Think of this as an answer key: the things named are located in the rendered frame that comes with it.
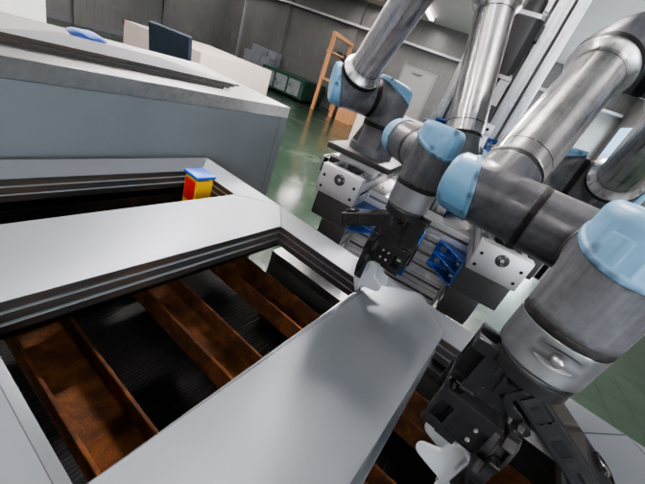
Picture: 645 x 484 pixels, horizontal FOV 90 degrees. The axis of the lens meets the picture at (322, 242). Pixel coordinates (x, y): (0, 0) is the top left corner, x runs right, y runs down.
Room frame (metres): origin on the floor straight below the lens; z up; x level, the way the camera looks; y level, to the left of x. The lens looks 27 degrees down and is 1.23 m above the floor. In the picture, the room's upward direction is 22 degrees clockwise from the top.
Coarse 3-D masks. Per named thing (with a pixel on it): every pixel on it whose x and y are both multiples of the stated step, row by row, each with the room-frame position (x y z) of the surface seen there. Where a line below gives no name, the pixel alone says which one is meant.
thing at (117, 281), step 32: (0, 192) 0.48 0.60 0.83; (32, 192) 0.52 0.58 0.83; (64, 192) 0.56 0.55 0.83; (96, 192) 0.62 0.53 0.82; (224, 192) 0.82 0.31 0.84; (192, 256) 0.50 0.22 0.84; (224, 256) 0.56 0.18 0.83; (320, 256) 0.67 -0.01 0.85; (64, 288) 0.32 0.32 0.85; (96, 288) 0.35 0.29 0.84; (128, 288) 0.38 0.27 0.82; (352, 288) 0.62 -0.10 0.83; (0, 320) 0.25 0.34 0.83; (32, 320) 0.27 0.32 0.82; (320, 320) 0.45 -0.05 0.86; (448, 352) 0.51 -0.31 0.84; (0, 384) 0.18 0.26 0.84; (416, 384) 0.42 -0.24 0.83; (32, 416) 0.17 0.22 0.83; (64, 480) 0.13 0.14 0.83
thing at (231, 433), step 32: (192, 416) 0.21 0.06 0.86; (224, 416) 0.23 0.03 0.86; (256, 416) 0.24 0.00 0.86; (224, 448) 0.19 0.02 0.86; (256, 448) 0.21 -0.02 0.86; (288, 448) 0.22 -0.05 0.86; (224, 480) 0.17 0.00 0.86; (256, 480) 0.18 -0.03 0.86; (288, 480) 0.19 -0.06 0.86; (320, 480) 0.20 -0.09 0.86
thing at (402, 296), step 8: (384, 288) 0.63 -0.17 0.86; (392, 288) 0.64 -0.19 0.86; (392, 296) 0.61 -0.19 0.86; (400, 296) 0.62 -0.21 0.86; (408, 296) 0.64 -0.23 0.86; (408, 304) 0.60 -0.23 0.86; (416, 304) 0.61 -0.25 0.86; (424, 304) 0.63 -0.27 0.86; (416, 312) 0.58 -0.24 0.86; (424, 312) 0.60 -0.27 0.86; (432, 312) 0.61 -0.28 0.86; (432, 320) 0.58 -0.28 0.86; (440, 328) 0.56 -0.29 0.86
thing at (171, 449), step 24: (168, 432) 0.19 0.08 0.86; (144, 456) 0.16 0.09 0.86; (168, 456) 0.17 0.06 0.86; (192, 456) 0.18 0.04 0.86; (96, 480) 0.13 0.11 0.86; (120, 480) 0.14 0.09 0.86; (144, 480) 0.14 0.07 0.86; (168, 480) 0.15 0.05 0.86; (192, 480) 0.16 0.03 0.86; (216, 480) 0.17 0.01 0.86
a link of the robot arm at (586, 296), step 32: (608, 224) 0.25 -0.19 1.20; (640, 224) 0.23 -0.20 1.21; (576, 256) 0.25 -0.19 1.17; (608, 256) 0.23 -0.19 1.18; (640, 256) 0.22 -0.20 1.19; (544, 288) 0.26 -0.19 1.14; (576, 288) 0.24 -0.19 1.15; (608, 288) 0.22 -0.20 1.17; (640, 288) 0.22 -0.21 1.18; (544, 320) 0.24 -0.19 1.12; (576, 320) 0.22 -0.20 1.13; (608, 320) 0.22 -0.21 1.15; (640, 320) 0.22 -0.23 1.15; (608, 352) 0.22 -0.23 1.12
